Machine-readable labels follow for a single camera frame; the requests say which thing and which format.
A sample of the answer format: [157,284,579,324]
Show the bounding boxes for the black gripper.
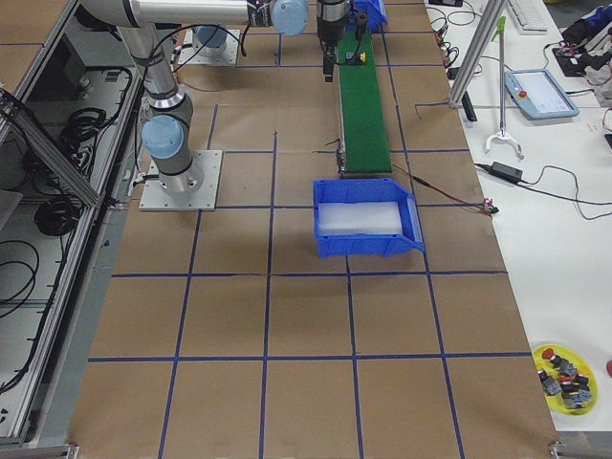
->
[317,0,345,83]

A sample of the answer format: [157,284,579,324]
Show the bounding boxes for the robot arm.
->
[82,1,310,194]

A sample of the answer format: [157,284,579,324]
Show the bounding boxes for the yellow plate of buttons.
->
[532,343,599,416]

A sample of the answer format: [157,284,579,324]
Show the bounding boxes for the left blue plastic bin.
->
[354,0,388,32]

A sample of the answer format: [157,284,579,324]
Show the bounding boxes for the blue plastic bin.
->
[313,178,425,258]
[354,0,388,32]

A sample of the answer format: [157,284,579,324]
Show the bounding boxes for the green conveyor belt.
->
[338,31,391,175]

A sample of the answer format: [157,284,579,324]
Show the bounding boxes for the black handheld bar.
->
[461,92,478,122]

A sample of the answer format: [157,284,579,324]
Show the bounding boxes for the reacher grabber tool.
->
[485,15,524,160]

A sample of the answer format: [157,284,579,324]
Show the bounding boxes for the right blue plastic bin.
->
[313,178,425,258]

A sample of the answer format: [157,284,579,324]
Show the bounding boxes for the white foam pad right bin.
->
[317,202,403,236]

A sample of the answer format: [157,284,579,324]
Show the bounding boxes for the teach pendant tablet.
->
[504,69,579,120]

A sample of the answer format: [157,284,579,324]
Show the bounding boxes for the black power adapter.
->
[491,162,523,184]

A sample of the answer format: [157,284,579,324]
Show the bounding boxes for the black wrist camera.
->
[353,11,368,43]

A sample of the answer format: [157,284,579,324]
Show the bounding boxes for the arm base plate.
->
[175,27,240,67]
[140,150,223,211]

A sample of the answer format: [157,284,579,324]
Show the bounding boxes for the aluminium frame post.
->
[448,0,506,108]

